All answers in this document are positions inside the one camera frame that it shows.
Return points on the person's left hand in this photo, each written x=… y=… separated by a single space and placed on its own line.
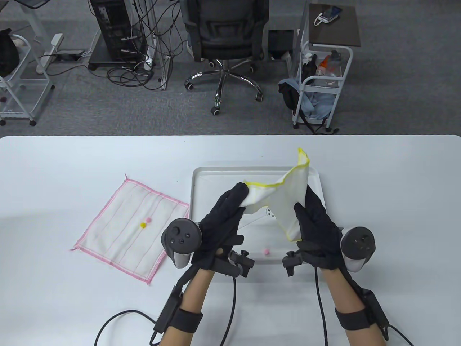
x=219 y=223

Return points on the person's right hand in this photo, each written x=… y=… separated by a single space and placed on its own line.
x=318 y=234

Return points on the yellow-edged white dish cloth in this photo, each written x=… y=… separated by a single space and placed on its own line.
x=284 y=202

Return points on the pink-edged white dish cloth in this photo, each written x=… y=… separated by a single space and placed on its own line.
x=119 y=223

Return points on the person's right forearm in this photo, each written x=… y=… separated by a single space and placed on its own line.
x=340 y=292

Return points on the black forearm module box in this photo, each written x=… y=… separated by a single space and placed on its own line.
x=376 y=310
x=167 y=310

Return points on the person's left forearm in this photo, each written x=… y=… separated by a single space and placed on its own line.
x=191 y=292

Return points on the light blue cloth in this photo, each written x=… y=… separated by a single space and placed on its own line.
x=317 y=104

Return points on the white plastic tray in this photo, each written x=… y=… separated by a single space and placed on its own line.
x=212 y=187

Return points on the white rolling cart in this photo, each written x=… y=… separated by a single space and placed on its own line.
x=335 y=104
x=18 y=108

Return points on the black backpack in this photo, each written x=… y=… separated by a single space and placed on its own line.
x=290 y=95

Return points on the black handheld tool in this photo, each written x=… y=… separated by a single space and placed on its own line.
x=309 y=70

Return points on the clear bottle grey cap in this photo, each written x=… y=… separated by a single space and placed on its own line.
x=333 y=66

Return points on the orange white bottle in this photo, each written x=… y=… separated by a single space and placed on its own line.
x=323 y=64

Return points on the white power strip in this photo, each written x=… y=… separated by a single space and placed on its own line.
x=147 y=63

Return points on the black box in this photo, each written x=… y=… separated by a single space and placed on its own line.
x=281 y=43

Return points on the black office chair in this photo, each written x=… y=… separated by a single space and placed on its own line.
x=227 y=32

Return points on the brown side table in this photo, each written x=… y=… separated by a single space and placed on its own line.
x=335 y=32

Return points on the blue smartphone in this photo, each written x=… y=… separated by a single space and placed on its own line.
x=330 y=14

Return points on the black computer tower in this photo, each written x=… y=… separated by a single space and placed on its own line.
x=111 y=29

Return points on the black floor socket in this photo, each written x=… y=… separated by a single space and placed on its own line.
x=68 y=55

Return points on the white desk leg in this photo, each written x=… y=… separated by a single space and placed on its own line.
x=48 y=54

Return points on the black bag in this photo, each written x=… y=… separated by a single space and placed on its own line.
x=7 y=54

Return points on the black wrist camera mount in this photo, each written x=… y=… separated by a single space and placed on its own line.
x=291 y=261
x=241 y=263

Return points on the white metal desk frame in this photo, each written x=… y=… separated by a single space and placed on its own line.
x=164 y=72

